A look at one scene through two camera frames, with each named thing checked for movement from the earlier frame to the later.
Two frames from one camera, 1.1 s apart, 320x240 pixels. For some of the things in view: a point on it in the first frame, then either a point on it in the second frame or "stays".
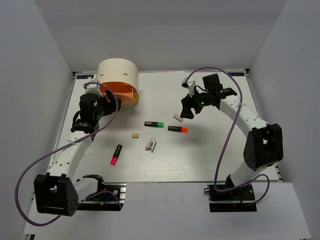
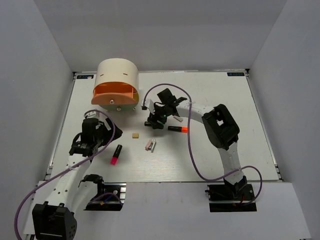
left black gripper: [111, 106] -> [109, 133]
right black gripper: [188, 103] -> [155, 117]
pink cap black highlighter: [114, 159] stays
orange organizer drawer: [126, 92] stays
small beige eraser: [135, 135] stays
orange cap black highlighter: [181, 129] stays
